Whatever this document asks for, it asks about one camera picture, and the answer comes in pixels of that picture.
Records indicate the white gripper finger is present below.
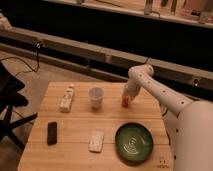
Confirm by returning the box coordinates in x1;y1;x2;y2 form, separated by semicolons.
128;96;135;105
121;89;127;99

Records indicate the red pepper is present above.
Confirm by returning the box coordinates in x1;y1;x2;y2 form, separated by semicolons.
122;96;129;107

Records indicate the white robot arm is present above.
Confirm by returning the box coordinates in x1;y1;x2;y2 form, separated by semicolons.
122;64;213;171

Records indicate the green bowl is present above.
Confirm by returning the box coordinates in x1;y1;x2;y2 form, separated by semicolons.
115;122;154;163

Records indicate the white sponge block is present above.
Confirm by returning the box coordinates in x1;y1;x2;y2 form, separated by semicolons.
88;131;104;153

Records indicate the white plastic bottle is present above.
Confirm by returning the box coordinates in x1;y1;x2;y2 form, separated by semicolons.
59;84;75;113

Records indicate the black rectangular block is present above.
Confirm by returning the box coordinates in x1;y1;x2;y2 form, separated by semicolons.
47;122;57;145

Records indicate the black office chair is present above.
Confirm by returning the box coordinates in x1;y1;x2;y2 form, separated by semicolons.
0;62;37;149

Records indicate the black cable on floor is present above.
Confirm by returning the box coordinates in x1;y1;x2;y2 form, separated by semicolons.
0;39;44;76

